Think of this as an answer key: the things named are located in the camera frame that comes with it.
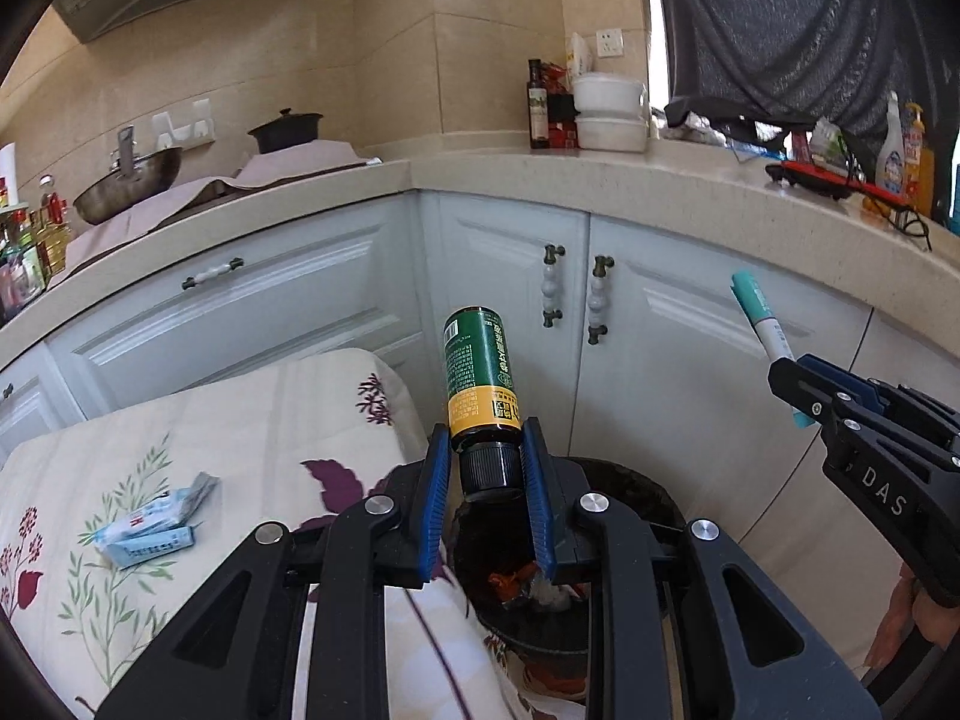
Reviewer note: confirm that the blue plastic wrapper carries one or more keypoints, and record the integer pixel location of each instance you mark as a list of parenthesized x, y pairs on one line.
[(746, 150)]

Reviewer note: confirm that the green white packet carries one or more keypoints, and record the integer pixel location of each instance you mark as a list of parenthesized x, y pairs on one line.
[(829, 141)]

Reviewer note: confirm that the steel wok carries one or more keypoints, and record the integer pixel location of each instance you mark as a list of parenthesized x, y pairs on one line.
[(127, 184)]

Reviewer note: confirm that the yellow detergent bottle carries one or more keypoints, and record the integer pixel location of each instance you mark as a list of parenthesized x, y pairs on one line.
[(919, 161)]

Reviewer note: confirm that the red tray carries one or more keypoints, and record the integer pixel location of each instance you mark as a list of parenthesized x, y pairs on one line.
[(825, 178)]

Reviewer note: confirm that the row of seasoning bottles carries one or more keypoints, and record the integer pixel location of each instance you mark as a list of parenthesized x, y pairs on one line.
[(30, 255)]

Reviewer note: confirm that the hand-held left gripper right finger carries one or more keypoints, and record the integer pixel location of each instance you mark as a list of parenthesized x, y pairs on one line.
[(538, 502)]

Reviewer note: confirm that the floral tablecloth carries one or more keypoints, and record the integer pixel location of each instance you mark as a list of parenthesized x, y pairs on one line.
[(225, 427)]

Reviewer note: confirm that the grey foil packet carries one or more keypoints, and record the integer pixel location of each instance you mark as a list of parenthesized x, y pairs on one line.
[(199, 493)]

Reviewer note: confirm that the green bottle yellow label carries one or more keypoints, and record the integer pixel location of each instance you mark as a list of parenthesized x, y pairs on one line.
[(476, 360)]

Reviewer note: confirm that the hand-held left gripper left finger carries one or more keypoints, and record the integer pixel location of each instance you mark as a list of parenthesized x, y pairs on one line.
[(435, 502)]

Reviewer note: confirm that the wide white cabinet door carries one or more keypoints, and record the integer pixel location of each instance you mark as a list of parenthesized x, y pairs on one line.
[(300, 300)]

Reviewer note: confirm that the beige kitchen countertop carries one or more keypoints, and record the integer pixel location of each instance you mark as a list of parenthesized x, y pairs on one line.
[(600, 176)]

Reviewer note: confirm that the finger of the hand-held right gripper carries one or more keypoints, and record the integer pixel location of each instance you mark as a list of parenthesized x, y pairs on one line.
[(799, 386), (844, 379)]

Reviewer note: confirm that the small white cabinet door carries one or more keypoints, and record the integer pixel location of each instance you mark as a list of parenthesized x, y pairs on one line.
[(37, 420)]

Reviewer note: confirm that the dark oil bottle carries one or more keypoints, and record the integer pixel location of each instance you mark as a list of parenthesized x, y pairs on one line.
[(538, 109)]

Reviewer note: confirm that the person's right hand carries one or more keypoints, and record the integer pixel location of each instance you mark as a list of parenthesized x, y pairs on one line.
[(896, 615)]

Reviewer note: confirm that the blue white medicine box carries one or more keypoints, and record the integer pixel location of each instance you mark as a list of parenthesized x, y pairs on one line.
[(154, 547)]

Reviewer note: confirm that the dark grey curtain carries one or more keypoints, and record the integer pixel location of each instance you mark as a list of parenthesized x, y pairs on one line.
[(787, 22)]

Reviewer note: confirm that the black lidded pot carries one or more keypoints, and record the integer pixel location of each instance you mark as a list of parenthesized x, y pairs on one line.
[(289, 133)]

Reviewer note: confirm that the teal white tube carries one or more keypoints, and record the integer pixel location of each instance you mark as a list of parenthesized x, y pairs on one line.
[(765, 319)]

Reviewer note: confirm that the orange plastic bag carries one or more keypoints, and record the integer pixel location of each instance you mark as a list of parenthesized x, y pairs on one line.
[(508, 585)]

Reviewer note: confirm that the white rectangular container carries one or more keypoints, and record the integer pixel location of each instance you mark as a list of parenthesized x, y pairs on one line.
[(611, 133)]

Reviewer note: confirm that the pinkish stove cover cloth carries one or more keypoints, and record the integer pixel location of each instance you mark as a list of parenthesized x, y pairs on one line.
[(285, 165)]

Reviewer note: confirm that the red seasoning packets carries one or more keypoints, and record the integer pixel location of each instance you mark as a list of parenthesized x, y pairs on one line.
[(562, 116)]

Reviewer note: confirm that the white round container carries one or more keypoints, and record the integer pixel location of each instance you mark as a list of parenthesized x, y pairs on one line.
[(607, 94)]

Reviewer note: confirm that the white paper packet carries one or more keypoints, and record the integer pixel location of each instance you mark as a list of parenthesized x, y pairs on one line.
[(555, 594)]

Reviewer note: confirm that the white wall power outlets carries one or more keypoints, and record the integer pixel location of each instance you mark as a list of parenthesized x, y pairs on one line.
[(184, 124)]

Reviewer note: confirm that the white plastic bag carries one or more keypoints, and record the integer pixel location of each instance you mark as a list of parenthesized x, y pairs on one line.
[(577, 56)]

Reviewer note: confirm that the black trash bin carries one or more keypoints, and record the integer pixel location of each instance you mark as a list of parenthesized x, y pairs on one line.
[(645, 495)]

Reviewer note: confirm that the white spray bottle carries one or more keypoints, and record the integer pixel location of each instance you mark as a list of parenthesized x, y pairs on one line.
[(892, 154)]

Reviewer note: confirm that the light blue medicine packet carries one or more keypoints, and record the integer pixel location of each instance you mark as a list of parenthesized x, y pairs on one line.
[(146, 517)]

